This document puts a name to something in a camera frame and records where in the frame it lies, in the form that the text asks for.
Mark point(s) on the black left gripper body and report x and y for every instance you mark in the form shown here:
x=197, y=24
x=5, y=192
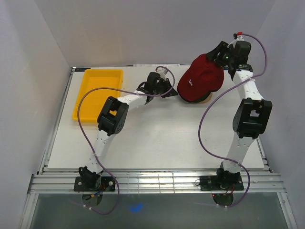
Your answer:
x=163, y=87

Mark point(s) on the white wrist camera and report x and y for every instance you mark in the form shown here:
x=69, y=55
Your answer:
x=162, y=71
x=237, y=37

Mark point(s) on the aluminium mounting rail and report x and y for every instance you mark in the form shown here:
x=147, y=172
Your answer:
x=152, y=182

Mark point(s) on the red baseball cap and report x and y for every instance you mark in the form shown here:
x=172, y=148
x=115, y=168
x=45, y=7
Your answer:
x=202, y=77

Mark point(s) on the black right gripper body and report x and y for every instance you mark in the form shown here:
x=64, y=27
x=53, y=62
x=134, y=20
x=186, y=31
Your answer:
x=227, y=57

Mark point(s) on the dark green baseball cap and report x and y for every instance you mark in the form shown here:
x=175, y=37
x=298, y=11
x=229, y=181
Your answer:
x=199, y=100

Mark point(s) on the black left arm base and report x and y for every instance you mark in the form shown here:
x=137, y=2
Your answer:
x=105, y=184

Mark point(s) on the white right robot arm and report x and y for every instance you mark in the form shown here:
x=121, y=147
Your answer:
x=250, y=119

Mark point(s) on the dark label sticker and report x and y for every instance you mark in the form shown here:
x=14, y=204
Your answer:
x=79, y=70

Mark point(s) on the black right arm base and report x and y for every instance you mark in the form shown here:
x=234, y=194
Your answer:
x=212, y=183

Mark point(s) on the wooden hat stand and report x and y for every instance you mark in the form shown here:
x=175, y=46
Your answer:
x=207, y=99

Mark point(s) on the yellow plastic tray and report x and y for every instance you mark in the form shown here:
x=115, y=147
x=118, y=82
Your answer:
x=93, y=103

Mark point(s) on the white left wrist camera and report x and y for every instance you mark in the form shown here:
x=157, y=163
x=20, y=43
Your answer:
x=162, y=71

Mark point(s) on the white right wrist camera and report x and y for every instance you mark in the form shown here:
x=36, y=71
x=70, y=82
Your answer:
x=237, y=37

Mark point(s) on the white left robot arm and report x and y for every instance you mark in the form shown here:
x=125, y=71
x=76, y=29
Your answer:
x=112, y=118

